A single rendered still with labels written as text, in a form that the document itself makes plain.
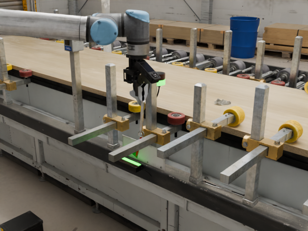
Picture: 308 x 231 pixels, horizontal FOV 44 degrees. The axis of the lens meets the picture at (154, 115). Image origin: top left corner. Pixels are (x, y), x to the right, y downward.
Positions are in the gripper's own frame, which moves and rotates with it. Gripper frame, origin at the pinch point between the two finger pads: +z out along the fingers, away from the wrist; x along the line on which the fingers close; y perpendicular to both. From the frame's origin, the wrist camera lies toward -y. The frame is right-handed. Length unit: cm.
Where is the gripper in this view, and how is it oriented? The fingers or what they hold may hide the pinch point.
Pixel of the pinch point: (142, 102)
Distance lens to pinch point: 159.1
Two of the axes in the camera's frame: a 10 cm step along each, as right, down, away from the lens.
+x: -6.5, 2.7, -7.1
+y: -7.6, -2.4, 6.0
